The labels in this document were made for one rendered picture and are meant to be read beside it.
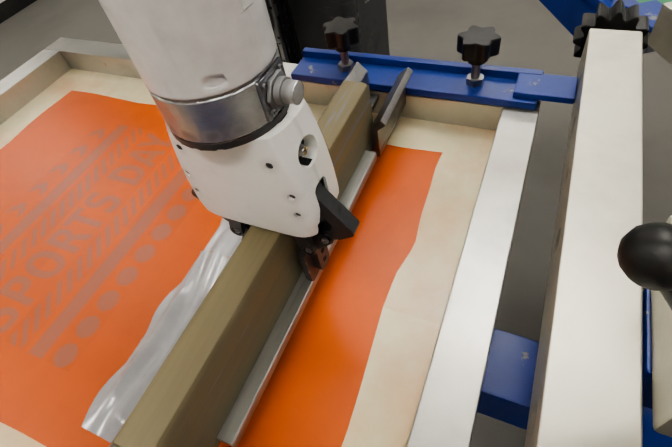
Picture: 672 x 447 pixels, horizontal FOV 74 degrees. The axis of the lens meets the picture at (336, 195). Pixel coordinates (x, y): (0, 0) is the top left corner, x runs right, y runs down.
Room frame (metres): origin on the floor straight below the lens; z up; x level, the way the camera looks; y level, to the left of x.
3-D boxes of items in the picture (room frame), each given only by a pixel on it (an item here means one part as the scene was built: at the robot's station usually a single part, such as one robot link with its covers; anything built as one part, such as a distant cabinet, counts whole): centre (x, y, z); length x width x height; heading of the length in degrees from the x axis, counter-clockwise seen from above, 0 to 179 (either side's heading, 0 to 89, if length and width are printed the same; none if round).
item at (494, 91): (0.46, -0.12, 0.98); 0.30 x 0.05 x 0.07; 58
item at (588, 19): (0.41, -0.33, 1.02); 0.07 x 0.06 x 0.07; 58
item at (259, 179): (0.23, 0.05, 1.12); 0.10 x 0.08 x 0.11; 58
